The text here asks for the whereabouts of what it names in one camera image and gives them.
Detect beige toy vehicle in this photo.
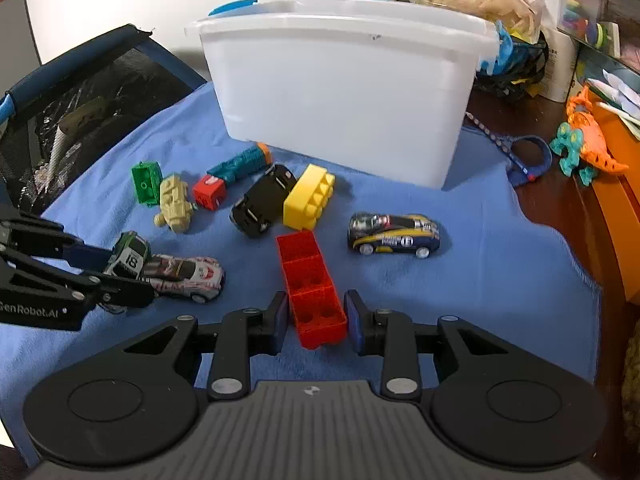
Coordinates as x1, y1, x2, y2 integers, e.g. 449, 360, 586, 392
153, 174, 196, 234

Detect white and red toy car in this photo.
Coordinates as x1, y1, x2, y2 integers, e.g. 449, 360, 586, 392
140, 254, 226, 304

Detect green and white toy car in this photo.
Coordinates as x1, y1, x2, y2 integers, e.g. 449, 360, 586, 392
102, 231, 152, 281

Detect black wire basket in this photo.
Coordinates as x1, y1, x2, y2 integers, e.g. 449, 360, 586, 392
475, 35, 551, 100

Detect blue and yellow toy car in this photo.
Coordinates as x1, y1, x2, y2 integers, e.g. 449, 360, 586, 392
347, 212, 441, 260

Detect small red cube block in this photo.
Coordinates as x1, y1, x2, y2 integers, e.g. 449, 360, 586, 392
192, 175, 227, 211

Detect blue cloth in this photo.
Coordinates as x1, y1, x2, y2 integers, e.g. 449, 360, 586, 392
0, 80, 601, 463

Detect teal toy vehicle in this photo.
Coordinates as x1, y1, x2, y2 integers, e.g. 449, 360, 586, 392
206, 142, 274, 183

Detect white plastic container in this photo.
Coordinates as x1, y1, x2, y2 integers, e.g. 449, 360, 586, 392
184, 0, 515, 191

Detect blue strap with beaded chain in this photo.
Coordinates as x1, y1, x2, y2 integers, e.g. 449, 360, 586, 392
465, 110, 553, 187

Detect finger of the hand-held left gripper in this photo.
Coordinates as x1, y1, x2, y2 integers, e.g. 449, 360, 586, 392
0, 211, 114, 273
0, 247, 156, 309

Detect green building block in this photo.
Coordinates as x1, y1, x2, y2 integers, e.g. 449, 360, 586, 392
131, 161, 163, 206

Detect orange and teal dinosaur toy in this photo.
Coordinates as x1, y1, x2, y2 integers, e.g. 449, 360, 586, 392
549, 85, 630, 187

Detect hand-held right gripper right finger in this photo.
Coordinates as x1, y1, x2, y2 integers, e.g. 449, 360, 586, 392
343, 289, 506, 398

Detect orange box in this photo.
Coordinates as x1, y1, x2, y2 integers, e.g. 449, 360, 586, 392
585, 87, 640, 303

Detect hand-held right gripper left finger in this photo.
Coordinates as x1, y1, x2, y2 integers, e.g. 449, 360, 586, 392
122, 291, 291, 401

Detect wicker basket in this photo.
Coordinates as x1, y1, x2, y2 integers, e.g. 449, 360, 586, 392
620, 330, 640, 453

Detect long red building block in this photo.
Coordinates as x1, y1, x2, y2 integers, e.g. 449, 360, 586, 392
276, 229, 348, 350

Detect yellow building block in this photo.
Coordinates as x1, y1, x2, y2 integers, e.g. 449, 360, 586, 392
283, 164, 337, 232

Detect white papers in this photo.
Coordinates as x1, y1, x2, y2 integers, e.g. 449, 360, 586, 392
587, 67, 640, 138

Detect black toy car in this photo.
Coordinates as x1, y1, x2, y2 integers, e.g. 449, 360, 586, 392
229, 163, 298, 239

